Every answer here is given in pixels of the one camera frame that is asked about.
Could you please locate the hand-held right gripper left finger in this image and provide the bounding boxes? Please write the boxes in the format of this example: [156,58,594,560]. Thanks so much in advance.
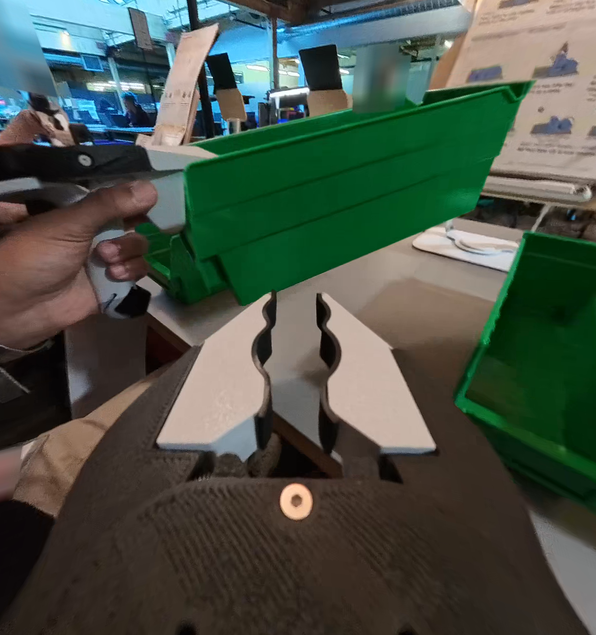
[156,292,278,461]

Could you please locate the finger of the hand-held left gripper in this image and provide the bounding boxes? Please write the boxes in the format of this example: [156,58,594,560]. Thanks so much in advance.
[145,146,220,173]
[145,171,188,235]

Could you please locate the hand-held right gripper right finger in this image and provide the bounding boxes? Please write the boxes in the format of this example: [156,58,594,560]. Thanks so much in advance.
[317,293,437,456]

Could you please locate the green plastic bin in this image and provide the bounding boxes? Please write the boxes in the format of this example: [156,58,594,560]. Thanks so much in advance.
[135,221,241,304]
[184,81,535,306]
[454,231,596,519]

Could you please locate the grey desk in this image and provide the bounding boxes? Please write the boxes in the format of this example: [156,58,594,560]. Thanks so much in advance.
[146,217,596,635]

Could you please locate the person's left hand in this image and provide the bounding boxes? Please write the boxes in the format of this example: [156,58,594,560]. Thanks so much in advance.
[0,181,160,350]

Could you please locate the tan instruction sheet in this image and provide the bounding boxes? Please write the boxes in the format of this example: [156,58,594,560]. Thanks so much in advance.
[154,22,220,146]

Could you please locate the black and beige holder board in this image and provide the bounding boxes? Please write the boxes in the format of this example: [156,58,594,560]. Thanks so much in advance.
[298,45,352,117]
[206,52,247,135]

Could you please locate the white holder stand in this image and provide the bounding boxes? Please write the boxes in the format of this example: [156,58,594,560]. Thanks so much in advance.
[412,203,552,273]

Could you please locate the person's beige trousers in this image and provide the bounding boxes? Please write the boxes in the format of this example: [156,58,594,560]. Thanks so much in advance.
[12,382,179,519]

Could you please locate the silver clip bar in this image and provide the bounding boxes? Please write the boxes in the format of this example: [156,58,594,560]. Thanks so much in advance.
[481,175,594,203]

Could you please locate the beige document holder board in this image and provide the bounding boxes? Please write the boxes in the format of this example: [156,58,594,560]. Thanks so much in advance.
[429,0,596,211]

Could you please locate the metal mesh wrist strap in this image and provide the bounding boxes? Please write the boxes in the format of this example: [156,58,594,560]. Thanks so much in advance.
[0,327,55,403]

